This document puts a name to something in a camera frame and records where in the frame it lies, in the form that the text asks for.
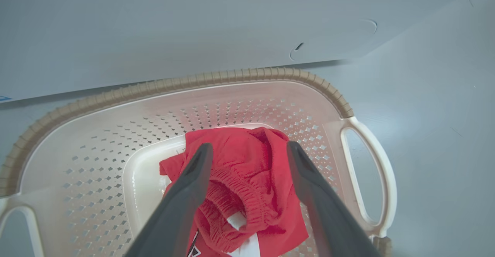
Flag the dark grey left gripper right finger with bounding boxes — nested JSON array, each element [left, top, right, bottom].
[[287, 141, 381, 257]]

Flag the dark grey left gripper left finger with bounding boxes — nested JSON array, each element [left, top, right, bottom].
[[124, 143, 214, 257]]

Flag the red and white garment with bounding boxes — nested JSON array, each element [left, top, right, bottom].
[[159, 127, 309, 257]]

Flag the cream perforated laundry basket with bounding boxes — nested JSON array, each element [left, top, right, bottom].
[[0, 68, 398, 257]]

